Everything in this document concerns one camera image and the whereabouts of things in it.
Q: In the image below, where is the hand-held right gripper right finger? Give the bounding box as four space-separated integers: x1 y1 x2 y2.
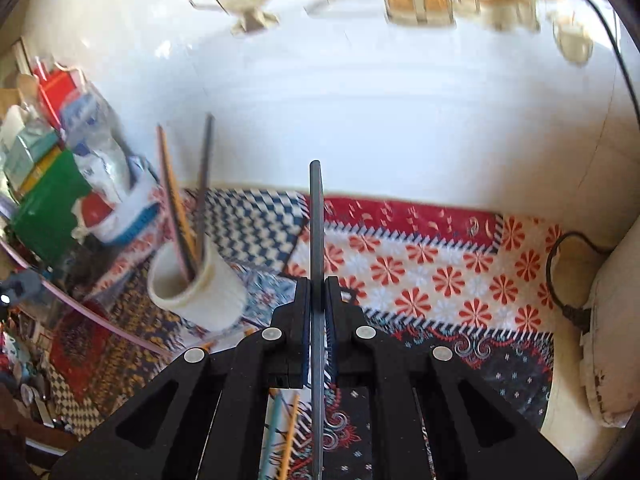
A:
324 276 578 480

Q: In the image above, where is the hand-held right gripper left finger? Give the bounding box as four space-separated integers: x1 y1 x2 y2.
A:
50 279 313 480

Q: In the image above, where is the pink chopstick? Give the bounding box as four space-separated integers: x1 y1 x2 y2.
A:
0 240 173 358

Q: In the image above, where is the white cup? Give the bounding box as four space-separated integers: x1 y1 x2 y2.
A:
146 240 247 332

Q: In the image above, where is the grey chopstick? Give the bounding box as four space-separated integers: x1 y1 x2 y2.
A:
308 160 327 480

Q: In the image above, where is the black chopstick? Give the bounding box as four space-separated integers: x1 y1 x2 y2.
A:
156 124 197 276

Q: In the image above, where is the green box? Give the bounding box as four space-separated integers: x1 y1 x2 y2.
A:
10 152 93 266

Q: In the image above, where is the teal chopstick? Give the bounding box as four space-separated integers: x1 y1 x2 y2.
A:
260 392 283 480

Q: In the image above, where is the printed patchwork blanket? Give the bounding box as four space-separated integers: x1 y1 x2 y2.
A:
30 187 563 480

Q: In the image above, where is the teal carton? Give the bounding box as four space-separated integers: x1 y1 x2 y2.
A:
5 130 58 186

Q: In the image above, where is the white printed bag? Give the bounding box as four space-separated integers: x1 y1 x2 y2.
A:
72 135 131 206

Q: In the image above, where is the blue white plastic packet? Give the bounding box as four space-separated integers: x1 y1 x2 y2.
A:
62 92 108 146

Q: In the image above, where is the purple chopstick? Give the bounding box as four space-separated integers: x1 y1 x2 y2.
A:
195 112 216 266

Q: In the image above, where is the red box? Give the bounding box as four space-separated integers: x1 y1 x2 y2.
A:
35 67 81 121

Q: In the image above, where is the worn white appliance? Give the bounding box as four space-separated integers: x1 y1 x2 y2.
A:
577 250 640 428

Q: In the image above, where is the black power cable with plug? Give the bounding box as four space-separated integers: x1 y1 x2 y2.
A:
545 231 613 332

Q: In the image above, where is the thin black cable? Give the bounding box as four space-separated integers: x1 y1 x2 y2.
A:
520 0 640 128

